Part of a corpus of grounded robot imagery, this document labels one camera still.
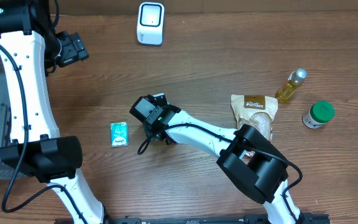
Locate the small teal tissue pack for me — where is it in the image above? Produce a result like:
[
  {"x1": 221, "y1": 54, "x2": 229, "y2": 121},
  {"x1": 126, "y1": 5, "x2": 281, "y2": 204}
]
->
[{"x1": 110, "y1": 122, "x2": 129, "y2": 147}]

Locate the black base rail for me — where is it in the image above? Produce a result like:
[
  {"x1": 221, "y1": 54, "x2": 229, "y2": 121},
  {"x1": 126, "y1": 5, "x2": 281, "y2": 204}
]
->
[{"x1": 55, "y1": 213, "x2": 331, "y2": 224}]

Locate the white black barcode scanner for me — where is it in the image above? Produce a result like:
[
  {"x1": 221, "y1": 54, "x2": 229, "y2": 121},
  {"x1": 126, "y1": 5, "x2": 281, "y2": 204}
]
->
[{"x1": 136, "y1": 2, "x2": 165, "y2": 45}]

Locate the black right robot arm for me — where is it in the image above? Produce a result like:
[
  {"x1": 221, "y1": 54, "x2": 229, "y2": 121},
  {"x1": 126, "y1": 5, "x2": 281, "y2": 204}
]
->
[{"x1": 129, "y1": 93, "x2": 304, "y2": 223}]

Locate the yellow oil bottle silver cap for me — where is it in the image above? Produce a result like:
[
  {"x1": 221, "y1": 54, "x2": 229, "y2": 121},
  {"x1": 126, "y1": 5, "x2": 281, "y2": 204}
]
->
[{"x1": 275, "y1": 68, "x2": 308, "y2": 103}]

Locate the green lid jar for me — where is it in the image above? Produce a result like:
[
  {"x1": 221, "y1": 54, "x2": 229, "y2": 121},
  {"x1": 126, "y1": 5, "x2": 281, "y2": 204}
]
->
[{"x1": 302, "y1": 101, "x2": 335, "y2": 129}]

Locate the brown snack package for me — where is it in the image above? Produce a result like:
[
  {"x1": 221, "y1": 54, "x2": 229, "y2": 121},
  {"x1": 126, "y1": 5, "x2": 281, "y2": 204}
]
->
[{"x1": 231, "y1": 95, "x2": 278, "y2": 141}]

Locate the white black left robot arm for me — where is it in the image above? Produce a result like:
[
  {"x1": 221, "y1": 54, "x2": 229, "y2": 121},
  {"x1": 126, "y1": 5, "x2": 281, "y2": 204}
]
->
[{"x1": 0, "y1": 1, "x2": 109, "y2": 223}]

